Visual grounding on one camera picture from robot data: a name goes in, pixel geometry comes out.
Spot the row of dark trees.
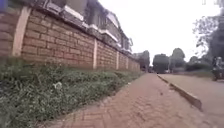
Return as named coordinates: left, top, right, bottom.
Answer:
left=133, top=47, right=213, bottom=74

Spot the red brick path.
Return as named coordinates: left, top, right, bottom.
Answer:
left=42, top=72, right=218, bottom=128

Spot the weedy grass verge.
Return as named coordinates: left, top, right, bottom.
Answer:
left=0, top=57, right=145, bottom=128

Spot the concrete kerb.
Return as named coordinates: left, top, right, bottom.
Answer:
left=156, top=73, right=204, bottom=111

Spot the dark vehicle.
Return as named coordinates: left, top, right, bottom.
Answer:
left=211, top=56, right=224, bottom=82

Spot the tall thin-leaved tree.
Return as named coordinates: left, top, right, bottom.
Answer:
left=192, top=12, right=224, bottom=65

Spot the multi-storey building behind wall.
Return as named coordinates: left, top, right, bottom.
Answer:
left=31, top=0, right=135, bottom=55

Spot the brown brick boundary wall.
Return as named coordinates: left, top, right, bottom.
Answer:
left=0, top=4, right=142, bottom=73

